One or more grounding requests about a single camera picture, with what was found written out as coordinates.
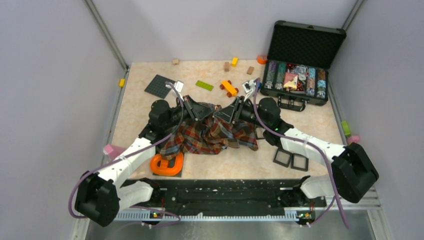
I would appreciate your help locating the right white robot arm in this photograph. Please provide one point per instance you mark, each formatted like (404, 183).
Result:
(351, 172)

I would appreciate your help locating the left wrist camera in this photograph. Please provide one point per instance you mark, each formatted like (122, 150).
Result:
(178, 85)

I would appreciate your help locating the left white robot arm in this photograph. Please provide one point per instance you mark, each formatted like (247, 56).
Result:
(102, 193)

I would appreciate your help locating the black poker chip case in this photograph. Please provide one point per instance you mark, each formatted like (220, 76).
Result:
(298, 60)

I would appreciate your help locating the small yellow block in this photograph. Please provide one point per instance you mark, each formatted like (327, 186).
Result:
(122, 83)

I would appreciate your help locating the plaid flannel shirt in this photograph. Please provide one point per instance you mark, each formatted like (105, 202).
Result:
(208, 137)

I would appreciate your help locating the pink toy piece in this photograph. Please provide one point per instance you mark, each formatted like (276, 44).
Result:
(353, 139)

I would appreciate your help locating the green flat lego brick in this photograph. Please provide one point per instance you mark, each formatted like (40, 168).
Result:
(204, 85)

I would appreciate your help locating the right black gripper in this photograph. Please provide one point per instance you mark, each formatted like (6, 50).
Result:
(232, 113)

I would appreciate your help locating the orange tape dispenser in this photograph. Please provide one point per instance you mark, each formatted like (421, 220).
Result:
(168, 168)

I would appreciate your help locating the brown wooden block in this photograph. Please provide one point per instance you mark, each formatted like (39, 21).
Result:
(226, 66)
(250, 70)

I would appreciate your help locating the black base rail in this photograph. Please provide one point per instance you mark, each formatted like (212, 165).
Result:
(229, 197)

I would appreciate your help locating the yellow lego brick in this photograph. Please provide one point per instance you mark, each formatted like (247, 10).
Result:
(234, 62)

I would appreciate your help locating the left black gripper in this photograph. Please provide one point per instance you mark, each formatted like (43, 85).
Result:
(196, 111)

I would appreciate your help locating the pink box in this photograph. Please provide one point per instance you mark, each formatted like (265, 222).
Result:
(112, 151)

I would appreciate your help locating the dark grey lego baseplate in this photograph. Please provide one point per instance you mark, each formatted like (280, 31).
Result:
(158, 88)

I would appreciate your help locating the black square frame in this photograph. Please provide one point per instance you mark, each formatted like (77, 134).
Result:
(259, 133)
(299, 162)
(282, 157)

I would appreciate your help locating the yellow lego car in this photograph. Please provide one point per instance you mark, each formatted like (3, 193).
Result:
(231, 90)

